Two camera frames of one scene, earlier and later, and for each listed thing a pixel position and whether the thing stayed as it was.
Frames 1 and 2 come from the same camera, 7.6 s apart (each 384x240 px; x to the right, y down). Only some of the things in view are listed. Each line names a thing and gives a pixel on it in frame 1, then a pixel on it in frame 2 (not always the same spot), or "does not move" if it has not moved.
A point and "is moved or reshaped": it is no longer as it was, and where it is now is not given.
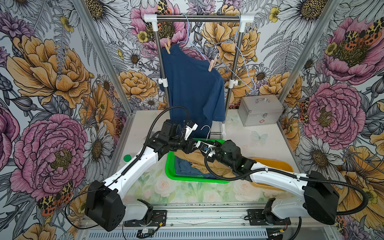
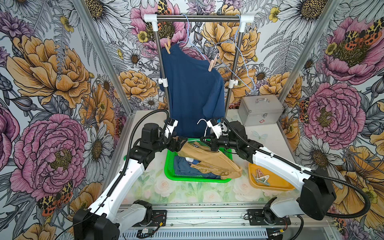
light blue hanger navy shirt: [189, 41] does not move
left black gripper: [190, 143] to [178, 146]
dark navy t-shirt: [193, 84] does not move
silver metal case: [260, 110] does not move
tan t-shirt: [196, 158] is moved or reshaped
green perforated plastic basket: [170, 167] does not move
